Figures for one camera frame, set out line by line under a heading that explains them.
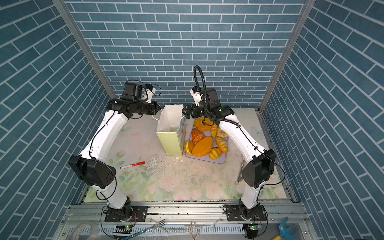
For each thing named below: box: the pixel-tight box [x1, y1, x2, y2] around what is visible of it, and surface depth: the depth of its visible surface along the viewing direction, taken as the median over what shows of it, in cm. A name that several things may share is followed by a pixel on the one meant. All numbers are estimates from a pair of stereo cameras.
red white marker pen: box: [120, 161, 146, 170], surface depth 92 cm
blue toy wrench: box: [279, 216, 299, 240], surface depth 69 cm
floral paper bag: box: [156, 104, 186, 157], surface depth 87 cm
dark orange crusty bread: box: [192, 128, 206, 146], surface depth 101 cm
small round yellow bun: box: [185, 140, 195, 156], surface depth 93 cm
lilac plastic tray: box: [185, 118, 228, 164], surface depth 96 cm
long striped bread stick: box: [211, 123, 218, 138], surface depth 104 cm
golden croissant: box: [216, 136, 228, 154], surface depth 96 cm
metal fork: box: [121, 219, 167, 240], surface depth 72 cm
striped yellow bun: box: [209, 147, 223, 160], surface depth 94 cm
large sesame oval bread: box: [191, 136, 214, 157], surface depth 95 cm
